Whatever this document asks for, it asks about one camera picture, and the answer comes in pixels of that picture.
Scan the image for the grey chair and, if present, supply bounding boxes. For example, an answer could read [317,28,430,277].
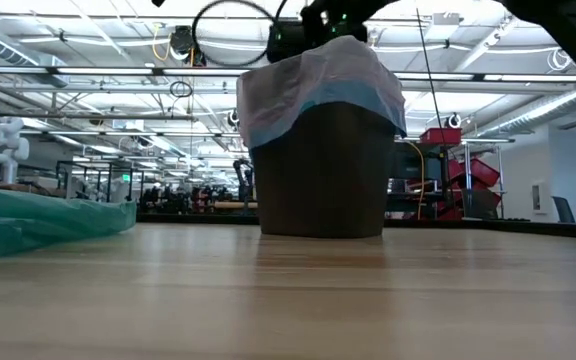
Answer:
[551,195,576,225]

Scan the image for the red tilted storage bins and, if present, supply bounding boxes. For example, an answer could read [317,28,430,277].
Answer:
[437,157,502,221]

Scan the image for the brown trash bin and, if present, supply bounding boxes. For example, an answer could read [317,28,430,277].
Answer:
[251,102,398,240]

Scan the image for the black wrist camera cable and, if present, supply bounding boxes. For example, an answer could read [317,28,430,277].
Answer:
[191,0,289,69]

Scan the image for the white bag with blue drawstring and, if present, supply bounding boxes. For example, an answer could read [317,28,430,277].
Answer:
[236,34,408,151]

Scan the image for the yellow hanging cord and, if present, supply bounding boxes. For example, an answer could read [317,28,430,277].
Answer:
[402,139,427,221]

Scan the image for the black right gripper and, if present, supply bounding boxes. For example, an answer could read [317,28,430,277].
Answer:
[266,20,315,64]

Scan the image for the red tool cart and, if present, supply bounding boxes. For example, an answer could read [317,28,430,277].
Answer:
[395,135,517,221]

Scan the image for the teal plastic trash bag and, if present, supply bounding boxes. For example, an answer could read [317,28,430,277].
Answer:
[0,186,138,264]

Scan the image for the black ceiling cord reel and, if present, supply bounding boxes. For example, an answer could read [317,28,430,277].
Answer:
[169,24,208,68]

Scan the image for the red bin on shelf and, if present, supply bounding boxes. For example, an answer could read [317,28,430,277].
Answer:
[419,127,463,146]

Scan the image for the black monitor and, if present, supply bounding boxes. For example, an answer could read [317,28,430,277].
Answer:
[395,142,442,182]

